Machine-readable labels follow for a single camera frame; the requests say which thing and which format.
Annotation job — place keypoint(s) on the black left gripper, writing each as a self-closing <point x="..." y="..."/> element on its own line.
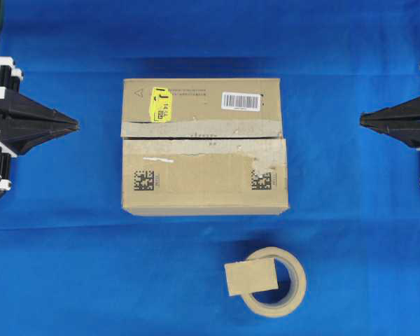
<point x="18" y="141"/>

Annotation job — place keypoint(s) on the cut beige tape piece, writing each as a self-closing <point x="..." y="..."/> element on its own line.
<point x="251" y="276"/>

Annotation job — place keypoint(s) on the brown cardboard box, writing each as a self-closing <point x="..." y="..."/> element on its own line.
<point x="203" y="146"/>

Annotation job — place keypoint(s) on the beige masking tape roll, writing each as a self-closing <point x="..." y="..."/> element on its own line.
<point x="296" y="292"/>

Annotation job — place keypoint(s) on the blue table cloth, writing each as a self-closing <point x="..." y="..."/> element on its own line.
<point x="72" y="262"/>

